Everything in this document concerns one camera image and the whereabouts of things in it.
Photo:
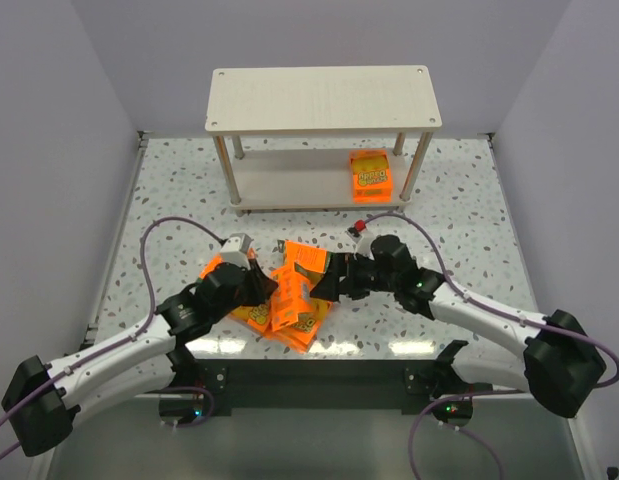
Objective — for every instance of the orange Scrub Daddy box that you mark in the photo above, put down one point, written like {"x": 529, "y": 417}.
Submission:
{"x": 255, "y": 318}
{"x": 371, "y": 176}

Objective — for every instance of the orange box green end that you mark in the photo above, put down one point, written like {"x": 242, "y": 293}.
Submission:
{"x": 310, "y": 261}

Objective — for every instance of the green orange sponge box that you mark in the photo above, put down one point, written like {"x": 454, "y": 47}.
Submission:
{"x": 216, "y": 260}

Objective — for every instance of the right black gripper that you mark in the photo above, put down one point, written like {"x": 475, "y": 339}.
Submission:
{"x": 340, "y": 275}

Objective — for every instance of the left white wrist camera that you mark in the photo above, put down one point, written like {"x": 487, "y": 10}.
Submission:
{"x": 236, "y": 250}

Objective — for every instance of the white two-tier shelf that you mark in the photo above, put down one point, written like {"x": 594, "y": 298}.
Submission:
{"x": 397, "y": 102}

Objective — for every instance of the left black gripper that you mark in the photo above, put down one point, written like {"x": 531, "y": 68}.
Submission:
{"x": 256, "y": 282}

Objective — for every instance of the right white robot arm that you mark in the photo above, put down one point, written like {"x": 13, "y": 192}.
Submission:
{"x": 548, "y": 357}

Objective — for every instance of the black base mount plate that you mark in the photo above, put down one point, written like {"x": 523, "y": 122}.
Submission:
{"x": 404, "y": 385}

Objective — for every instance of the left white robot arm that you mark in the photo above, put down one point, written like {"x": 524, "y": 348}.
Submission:
{"x": 43, "y": 399}

